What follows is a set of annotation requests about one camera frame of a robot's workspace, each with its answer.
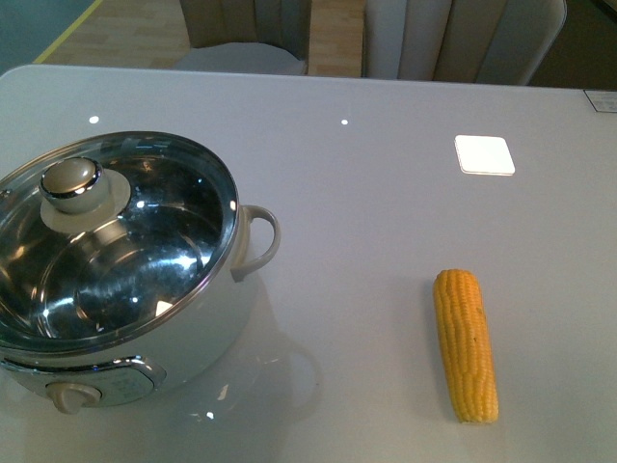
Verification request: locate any label sticker on table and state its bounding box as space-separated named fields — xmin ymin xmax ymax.
xmin=583 ymin=89 xmax=617 ymax=114

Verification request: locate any beige upholstered chair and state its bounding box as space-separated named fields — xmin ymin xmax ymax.
xmin=362 ymin=0 xmax=567 ymax=86
xmin=174 ymin=0 xmax=312 ymax=75

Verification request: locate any yellow corn cob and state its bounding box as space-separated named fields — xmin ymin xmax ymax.
xmin=433 ymin=269 xmax=499 ymax=424

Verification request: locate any right beige upholstered chair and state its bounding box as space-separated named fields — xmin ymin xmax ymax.
xmin=362 ymin=0 xmax=567 ymax=86

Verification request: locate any left beige upholstered chair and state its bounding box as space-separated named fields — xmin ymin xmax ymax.
xmin=174 ymin=0 xmax=312 ymax=75

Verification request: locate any glass pot lid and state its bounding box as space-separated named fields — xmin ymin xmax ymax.
xmin=1 ymin=131 xmax=238 ymax=355

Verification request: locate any white electric cooking pot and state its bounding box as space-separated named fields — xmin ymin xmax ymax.
xmin=1 ymin=157 xmax=279 ymax=414

